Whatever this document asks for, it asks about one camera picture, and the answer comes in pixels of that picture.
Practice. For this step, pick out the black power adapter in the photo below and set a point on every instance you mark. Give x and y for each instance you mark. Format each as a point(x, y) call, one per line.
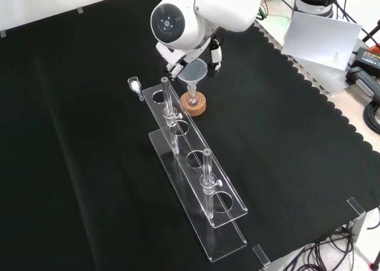
point(369, 58)

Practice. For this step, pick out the clear acrylic funnel stand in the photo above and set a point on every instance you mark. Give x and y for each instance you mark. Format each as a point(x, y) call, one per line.
point(219, 244)

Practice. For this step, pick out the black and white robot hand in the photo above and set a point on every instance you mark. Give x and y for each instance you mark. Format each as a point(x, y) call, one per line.
point(172, 55)

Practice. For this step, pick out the black cloth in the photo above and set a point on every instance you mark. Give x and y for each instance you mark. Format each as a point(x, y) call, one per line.
point(59, 134)

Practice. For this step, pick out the pale board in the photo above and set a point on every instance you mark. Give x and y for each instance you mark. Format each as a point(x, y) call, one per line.
point(320, 39)

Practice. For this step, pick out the glass weighing funnel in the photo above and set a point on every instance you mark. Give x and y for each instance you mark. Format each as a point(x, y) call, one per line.
point(135, 85)

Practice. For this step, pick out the clear round-bottom flask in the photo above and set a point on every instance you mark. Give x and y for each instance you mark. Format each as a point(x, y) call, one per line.
point(192, 100)

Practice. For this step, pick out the translucent plastic funnel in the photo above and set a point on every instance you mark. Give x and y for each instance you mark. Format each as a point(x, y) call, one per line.
point(194, 72)

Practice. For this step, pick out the clear acrylic edge clip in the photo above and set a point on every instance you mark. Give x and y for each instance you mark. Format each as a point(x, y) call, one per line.
point(261, 255)
point(356, 206)

